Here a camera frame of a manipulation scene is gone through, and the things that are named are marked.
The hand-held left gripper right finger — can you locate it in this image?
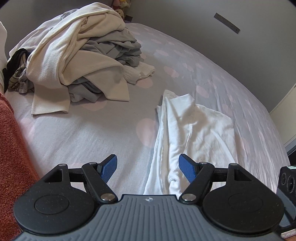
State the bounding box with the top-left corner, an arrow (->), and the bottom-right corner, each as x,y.
179,153 -> 253,204

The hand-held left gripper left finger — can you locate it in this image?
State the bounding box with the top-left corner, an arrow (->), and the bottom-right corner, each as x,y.
44,154 -> 118,204

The white long-sleeve shirt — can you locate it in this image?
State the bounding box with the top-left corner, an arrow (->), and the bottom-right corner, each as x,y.
143,89 -> 239,195

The polka-dot bed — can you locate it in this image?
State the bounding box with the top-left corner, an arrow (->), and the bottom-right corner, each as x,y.
5,22 -> 292,241

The cream wardrobe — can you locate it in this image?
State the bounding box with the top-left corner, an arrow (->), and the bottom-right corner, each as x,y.
269,84 -> 296,147

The person's terracotta pants leg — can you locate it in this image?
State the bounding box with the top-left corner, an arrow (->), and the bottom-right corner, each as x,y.
0,93 -> 40,240

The white ribbed garment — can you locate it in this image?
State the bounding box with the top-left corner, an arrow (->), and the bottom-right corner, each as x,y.
122,63 -> 155,84

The patterned grey garment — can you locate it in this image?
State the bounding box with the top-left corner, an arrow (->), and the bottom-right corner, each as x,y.
9,66 -> 35,94

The black garment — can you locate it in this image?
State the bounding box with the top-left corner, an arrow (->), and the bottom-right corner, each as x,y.
6,48 -> 31,88

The pale grey garment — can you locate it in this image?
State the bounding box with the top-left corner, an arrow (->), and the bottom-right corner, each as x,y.
9,11 -> 70,58

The column of plush toys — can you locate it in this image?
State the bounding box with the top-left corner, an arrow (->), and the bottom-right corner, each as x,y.
111,0 -> 132,19

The wall socket strip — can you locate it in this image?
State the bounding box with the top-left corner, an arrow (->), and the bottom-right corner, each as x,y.
214,12 -> 241,34

